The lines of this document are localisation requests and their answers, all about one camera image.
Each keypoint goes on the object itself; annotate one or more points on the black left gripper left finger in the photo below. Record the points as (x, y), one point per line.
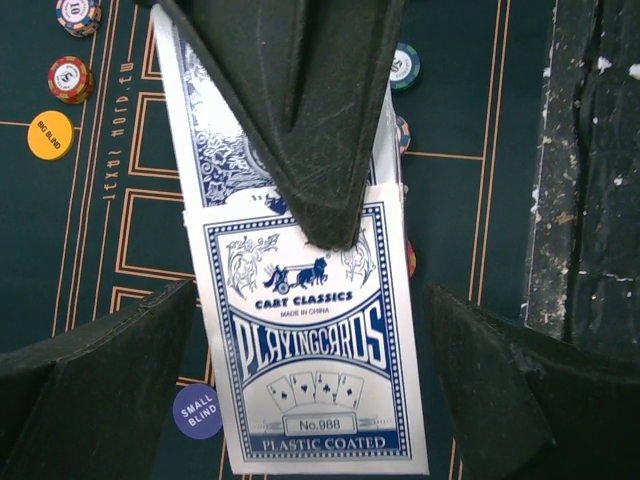
(90, 403)

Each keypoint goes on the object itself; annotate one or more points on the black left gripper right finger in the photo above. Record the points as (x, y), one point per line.
(527, 406)

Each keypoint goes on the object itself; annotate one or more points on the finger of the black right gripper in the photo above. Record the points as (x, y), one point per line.
(306, 81)

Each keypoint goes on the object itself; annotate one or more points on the green poker chip stack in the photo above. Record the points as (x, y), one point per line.
(405, 67)

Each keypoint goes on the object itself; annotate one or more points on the purple small blind button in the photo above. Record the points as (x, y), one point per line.
(196, 412)

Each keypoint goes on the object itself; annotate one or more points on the blue backed playing card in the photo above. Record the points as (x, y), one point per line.
(216, 160)

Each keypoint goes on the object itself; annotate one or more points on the blue playing card deck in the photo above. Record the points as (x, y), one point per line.
(313, 350)

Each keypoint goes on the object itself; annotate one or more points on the orange chips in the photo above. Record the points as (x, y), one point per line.
(70, 80)

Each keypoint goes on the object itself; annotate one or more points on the yellow big blind button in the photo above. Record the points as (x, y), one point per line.
(50, 135)

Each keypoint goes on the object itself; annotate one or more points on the orange poker chip stack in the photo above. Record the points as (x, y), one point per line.
(412, 259)

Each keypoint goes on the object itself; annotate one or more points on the dark green poker mat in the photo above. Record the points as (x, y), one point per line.
(103, 226)

